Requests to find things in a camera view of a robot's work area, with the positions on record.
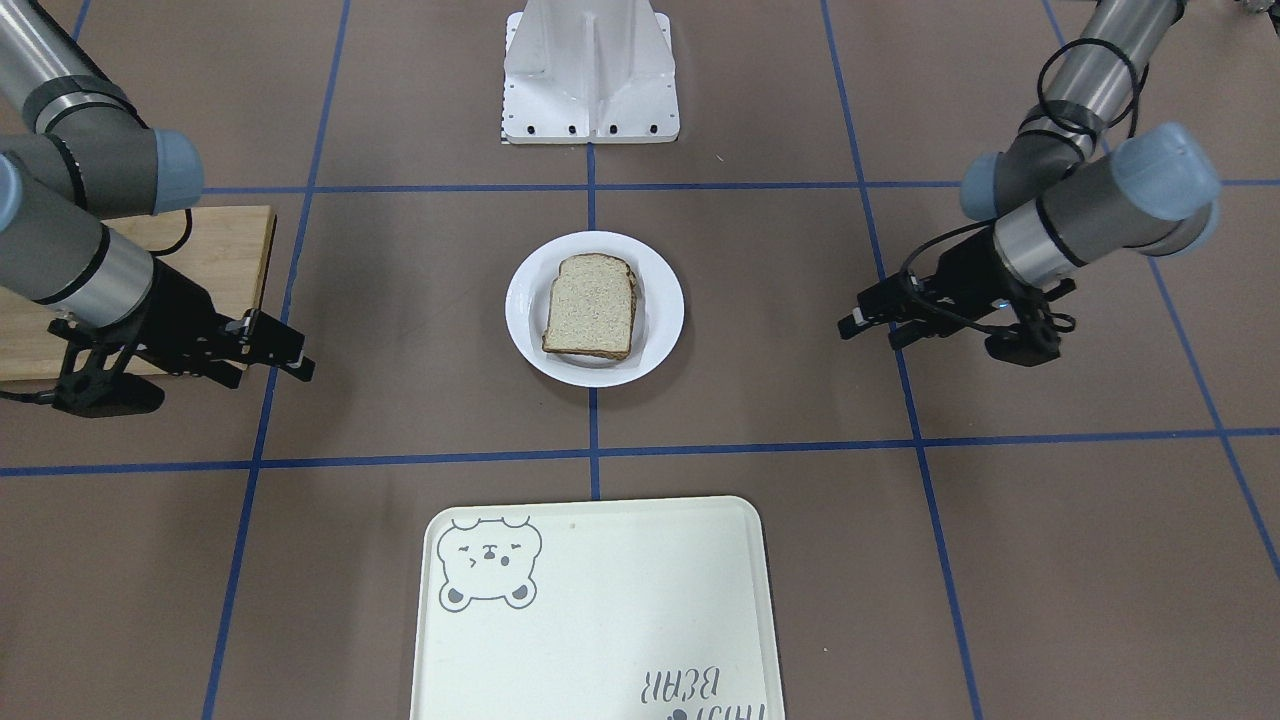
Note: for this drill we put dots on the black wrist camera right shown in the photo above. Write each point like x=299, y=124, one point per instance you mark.
x=92, y=380

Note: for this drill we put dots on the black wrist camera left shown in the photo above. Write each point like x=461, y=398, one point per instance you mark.
x=1036, y=338

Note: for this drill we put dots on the bread slice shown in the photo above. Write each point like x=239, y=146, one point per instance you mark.
x=592, y=308

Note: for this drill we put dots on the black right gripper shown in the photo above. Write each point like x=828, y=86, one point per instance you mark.
x=177, y=305

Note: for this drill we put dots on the wooden cutting board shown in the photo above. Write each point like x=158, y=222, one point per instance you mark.
x=227, y=253

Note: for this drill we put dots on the white camera stand base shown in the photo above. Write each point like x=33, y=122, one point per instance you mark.
x=580, y=72

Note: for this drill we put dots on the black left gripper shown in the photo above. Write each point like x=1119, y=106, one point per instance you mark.
x=966, y=269

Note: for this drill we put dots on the cream bear serving tray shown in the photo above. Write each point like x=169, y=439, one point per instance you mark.
x=649, y=608

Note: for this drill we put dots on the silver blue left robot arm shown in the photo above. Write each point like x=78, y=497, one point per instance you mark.
x=1078, y=183

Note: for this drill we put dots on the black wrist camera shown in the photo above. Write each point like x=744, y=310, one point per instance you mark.
x=92, y=380
x=1036, y=338

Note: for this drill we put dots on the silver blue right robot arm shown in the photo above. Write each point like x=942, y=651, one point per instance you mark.
x=88, y=157

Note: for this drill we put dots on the white round plate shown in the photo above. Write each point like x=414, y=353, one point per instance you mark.
x=660, y=310

